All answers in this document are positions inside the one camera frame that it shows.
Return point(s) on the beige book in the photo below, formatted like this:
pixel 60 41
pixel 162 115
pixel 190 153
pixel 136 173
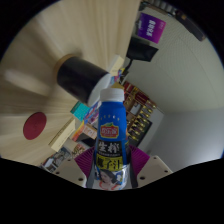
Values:
pixel 62 135

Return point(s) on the flat round red coaster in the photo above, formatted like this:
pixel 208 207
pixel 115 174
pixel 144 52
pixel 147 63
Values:
pixel 34 126

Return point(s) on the purple sign board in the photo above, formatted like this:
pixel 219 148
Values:
pixel 150 28

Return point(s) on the blue white-capped drink bottle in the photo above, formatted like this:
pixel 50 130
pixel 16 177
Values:
pixel 111 133

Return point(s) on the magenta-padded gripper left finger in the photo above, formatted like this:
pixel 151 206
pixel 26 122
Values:
pixel 68 171

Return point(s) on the wooden shelf unit with trophies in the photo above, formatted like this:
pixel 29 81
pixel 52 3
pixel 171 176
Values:
pixel 140 113

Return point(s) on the black cup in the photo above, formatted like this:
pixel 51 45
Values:
pixel 78 78

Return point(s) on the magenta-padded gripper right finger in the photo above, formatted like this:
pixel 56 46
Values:
pixel 155 170

